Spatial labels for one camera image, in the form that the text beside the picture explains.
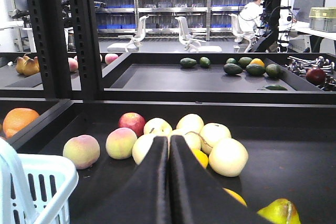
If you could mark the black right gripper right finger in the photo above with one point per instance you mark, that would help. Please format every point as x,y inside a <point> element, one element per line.
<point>196,197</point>

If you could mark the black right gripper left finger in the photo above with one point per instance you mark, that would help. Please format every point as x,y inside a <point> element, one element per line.
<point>143,198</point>

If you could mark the light blue plastic basket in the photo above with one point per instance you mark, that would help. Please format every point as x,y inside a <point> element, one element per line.
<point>35,188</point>

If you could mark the yellow lemon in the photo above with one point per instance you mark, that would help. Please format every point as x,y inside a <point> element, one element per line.
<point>201,157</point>

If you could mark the peach right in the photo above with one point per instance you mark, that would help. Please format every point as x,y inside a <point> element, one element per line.
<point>120,142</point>

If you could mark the peach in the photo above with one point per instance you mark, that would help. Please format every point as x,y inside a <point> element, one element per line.
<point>120,142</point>
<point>83,151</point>

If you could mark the peach left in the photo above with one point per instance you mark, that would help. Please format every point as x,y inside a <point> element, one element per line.
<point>83,151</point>

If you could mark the red apple by peaches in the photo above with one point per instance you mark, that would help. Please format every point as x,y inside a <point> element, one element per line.
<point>133,121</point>

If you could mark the black wooden fruit stand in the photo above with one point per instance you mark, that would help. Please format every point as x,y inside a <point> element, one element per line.
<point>289,136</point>

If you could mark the orange fruit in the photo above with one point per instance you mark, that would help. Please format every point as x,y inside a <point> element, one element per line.
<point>17,119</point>

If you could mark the white office chair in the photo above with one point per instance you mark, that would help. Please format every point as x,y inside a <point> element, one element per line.
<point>190,43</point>

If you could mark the person in white coat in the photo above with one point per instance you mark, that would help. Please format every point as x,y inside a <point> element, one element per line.
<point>249,18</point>

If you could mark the white humanoid robot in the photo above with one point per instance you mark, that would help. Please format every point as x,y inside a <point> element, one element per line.
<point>276,22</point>

